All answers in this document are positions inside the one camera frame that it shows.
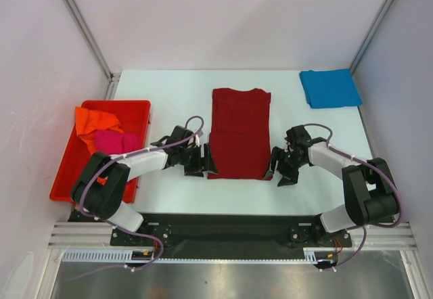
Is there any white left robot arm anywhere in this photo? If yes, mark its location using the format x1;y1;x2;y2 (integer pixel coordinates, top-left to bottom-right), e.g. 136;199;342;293
71;126;219;245

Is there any orange t shirt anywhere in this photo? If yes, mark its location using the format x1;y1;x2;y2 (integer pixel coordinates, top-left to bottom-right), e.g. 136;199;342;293
74;106;122;185

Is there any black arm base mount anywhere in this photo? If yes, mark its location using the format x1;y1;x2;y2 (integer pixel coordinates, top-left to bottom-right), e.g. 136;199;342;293
110;223;175;248

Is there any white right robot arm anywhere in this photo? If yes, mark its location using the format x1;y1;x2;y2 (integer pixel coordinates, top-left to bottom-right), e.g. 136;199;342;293
263;123;403;246

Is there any white slotted cable duct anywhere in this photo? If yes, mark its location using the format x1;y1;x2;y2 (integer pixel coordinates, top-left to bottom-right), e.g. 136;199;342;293
62;249;336;265

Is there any aluminium frame rail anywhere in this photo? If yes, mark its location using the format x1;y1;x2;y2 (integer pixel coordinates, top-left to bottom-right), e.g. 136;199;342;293
48;222;417;250

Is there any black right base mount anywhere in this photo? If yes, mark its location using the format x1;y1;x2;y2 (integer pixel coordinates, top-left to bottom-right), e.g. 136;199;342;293
288;223;352;248

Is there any dark red t shirt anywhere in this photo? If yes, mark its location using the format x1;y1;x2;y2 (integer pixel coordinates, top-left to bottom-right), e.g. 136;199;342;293
208;88;271;180

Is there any folded blue t shirt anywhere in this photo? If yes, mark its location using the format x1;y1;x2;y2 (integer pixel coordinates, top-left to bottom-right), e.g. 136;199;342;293
299;69;363;109

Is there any aluminium corner post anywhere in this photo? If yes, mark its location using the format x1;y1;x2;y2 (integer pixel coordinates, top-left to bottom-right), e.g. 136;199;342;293
349;0;396;74
63;0;113;81

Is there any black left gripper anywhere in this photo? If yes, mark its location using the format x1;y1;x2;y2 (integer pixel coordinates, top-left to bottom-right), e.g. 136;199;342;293
178;143;218;177

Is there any right aluminium corner post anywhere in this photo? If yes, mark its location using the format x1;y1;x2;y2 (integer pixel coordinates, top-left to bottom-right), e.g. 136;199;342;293
349;0;396;74

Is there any left aluminium corner post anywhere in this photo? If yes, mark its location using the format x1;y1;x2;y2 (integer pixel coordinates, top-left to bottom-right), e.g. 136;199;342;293
63;0;113;81

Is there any pink t shirt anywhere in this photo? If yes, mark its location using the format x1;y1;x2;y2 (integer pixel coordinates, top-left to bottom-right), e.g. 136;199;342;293
94;130;141;155

